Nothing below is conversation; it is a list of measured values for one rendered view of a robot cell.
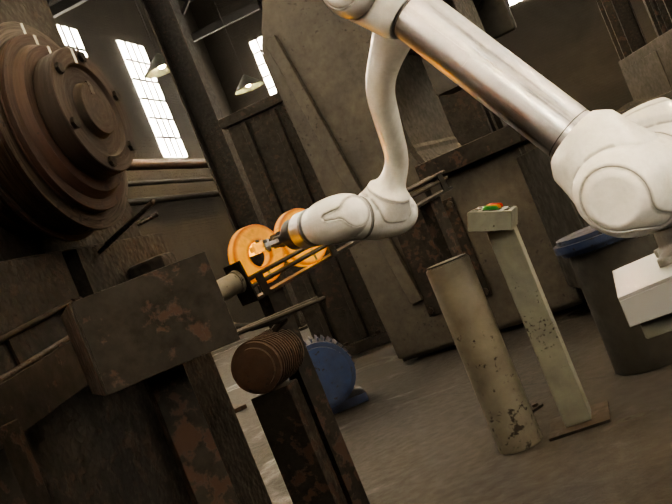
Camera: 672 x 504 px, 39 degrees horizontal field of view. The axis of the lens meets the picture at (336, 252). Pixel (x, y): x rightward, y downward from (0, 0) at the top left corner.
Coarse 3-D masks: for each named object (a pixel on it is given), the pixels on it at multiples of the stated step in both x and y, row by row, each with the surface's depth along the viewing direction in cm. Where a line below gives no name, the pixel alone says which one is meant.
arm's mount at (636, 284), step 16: (624, 272) 183; (640, 272) 173; (656, 272) 164; (624, 288) 163; (640, 288) 156; (656, 288) 155; (624, 304) 156; (640, 304) 156; (656, 304) 155; (640, 320) 156
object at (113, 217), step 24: (0, 24) 193; (24, 24) 202; (0, 48) 189; (0, 120) 179; (0, 144) 180; (0, 168) 182; (24, 168) 181; (24, 192) 184; (48, 192) 186; (48, 216) 189; (72, 216) 191; (96, 216) 200; (120, 216) 210
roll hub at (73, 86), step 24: (48, 72) 188; (72, 72) 198; (96, 72) 206; (48, 96) 186; (72, 96) 193; (96, 96) 199; (48, 120) 186; (96, 120) 195; (120, 120) 208; (72, 144) 188; (96, 144) 195; (120, 144) 205; (96, 168) 193; (120, 168) 199
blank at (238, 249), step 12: (252, 228) 238; (264, 228) 240; (240, 240) 235; (252, 240) 237; (228, 252) 235; (240, 252) 235; (264, 252) 242; (276, 252) 241; (252, 264) 236; (264, 264) 240; (264, 276) 237; (276, 276) 240
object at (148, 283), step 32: (192, 256) 136; (128, 288) 133; (160, 288) 134; (192, 288) 136; (64, 320) 150; (96, 320) 131; (128, 320) 132; (160, 320) 134; (192, 320) 135; (224, 320) 137; (96, 352) 131; (128, 352) 132; (160, 352) 133; (192, 352) 135; (96, 384) 138; (128, 384) 131; (160, 384) 145; (160, 416) 146; (192, 416) 146; (192, 448) 145; (192, 480) 145; (224, 480) 146
